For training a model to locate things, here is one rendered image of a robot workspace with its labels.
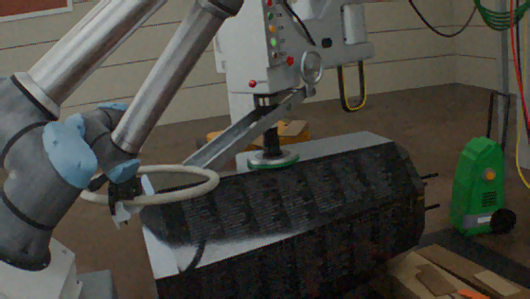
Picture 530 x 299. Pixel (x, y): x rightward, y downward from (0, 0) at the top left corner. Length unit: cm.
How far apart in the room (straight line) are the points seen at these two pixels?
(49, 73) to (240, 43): 109
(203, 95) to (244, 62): 615
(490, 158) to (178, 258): 210
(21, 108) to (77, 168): 20
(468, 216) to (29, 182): 280
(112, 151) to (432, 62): 846
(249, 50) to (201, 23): 89
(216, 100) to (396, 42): 310
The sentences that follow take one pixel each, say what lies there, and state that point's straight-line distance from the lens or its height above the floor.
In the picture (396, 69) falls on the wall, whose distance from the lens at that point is 925.
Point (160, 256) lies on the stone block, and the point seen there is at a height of 64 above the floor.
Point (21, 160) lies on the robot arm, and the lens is 119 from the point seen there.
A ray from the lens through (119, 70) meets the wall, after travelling 821.
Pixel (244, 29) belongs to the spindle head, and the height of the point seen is 141.
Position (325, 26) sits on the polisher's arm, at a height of 138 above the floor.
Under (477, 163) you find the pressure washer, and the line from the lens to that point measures 345.
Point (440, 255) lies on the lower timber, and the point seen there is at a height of 8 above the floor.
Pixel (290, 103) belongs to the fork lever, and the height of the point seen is 108.
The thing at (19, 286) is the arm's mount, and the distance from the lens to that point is 117.
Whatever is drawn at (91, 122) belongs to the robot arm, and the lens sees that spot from 150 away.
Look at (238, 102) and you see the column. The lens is 312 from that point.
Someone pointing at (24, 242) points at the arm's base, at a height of 106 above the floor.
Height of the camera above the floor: 146
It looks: 14 degrees down
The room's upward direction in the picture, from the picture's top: 7 degrees counter-clockwise
